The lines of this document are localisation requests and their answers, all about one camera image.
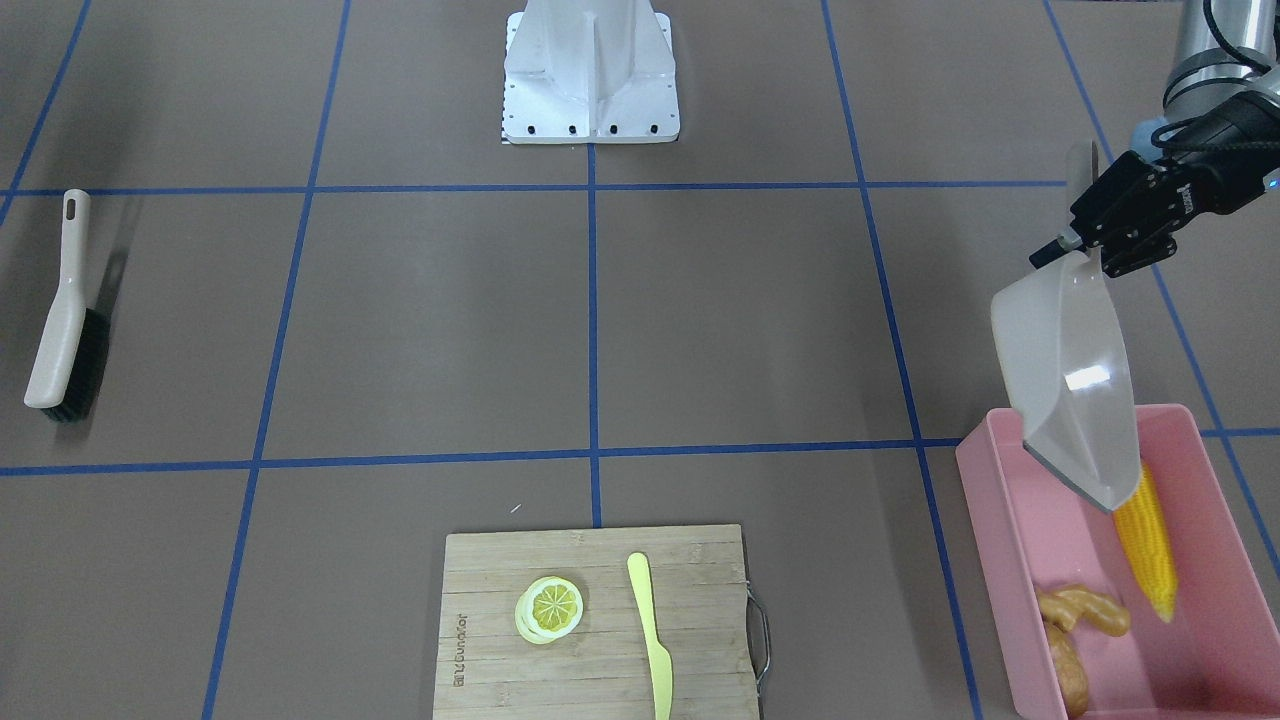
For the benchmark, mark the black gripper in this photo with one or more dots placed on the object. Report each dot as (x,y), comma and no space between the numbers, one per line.
(1203,193)

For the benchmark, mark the beige plastic dustpan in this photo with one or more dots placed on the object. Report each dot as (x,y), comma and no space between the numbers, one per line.
(1063,359)

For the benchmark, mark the yellow toy corn cob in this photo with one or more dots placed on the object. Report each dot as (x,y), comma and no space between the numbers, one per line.
(1143,533)

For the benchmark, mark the tan toy ginger root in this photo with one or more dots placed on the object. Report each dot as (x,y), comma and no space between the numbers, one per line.
(1067,605)

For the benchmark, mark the beige hand brush black bristles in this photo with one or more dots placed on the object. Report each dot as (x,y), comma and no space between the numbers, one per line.
(73,348)

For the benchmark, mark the brown toy potato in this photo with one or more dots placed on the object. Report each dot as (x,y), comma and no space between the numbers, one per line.
(1069,671)

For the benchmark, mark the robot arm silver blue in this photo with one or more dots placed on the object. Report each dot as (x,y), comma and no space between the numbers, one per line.
(1224,47)

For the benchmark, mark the pink plastic bin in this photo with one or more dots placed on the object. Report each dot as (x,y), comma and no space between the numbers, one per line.
(1217,659)

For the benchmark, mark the bamboo cutting board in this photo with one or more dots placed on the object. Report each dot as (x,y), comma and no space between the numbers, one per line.
(486,670)

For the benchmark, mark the yellow plastic toy knife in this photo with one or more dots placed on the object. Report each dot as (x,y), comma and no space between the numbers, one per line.
(661,668)

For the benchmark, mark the yellow toy lemon slice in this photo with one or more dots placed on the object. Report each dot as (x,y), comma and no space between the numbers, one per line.
(548,610)

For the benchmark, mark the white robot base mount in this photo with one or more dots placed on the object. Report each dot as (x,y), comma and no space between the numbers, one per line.
(589,72)

